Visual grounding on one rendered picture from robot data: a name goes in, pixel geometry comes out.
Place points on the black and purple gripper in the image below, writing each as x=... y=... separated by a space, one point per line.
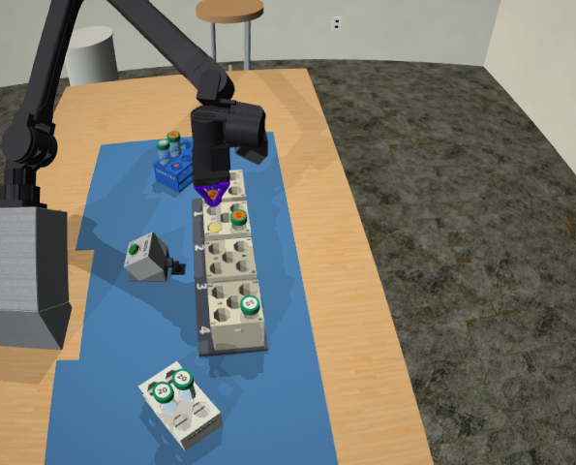
x=202 y=174

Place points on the white tube rack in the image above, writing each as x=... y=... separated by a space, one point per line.
x=200 y=424

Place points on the blue tube rack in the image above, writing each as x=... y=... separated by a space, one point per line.
x=170 y=176

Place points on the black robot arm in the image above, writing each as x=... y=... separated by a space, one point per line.
x=238 y=123

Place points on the beige bucket adapter with round holes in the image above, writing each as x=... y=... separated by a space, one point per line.
x=228 y=256
x=236 y=186
x=227 y=232

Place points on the blue bench mat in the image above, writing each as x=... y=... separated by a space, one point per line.
x=272 y=403

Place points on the beige block with round holes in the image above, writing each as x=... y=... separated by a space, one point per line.
x=234 y=332

